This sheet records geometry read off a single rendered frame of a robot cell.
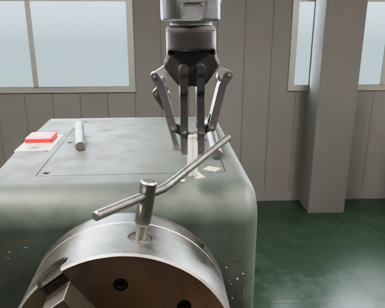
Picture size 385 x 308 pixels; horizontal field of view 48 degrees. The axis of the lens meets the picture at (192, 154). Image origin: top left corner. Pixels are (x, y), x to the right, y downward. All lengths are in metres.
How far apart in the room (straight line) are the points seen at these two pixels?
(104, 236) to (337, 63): 2.96
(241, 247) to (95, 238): 0.26
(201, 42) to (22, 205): 0.39
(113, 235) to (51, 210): 0.16
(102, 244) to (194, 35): 0.32
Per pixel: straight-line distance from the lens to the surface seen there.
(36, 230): 0.75
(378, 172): 4.12
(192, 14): 0.63
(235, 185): 0.74
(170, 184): 0.62
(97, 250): 0.59
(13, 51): 3.66
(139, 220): 0.58
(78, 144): 0.94
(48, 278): 0.62
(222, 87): 0.67
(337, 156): 3.59
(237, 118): 3.60
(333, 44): 3.40
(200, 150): 0.69
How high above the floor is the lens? 1.52
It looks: 17 degrees down
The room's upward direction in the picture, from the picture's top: straight up
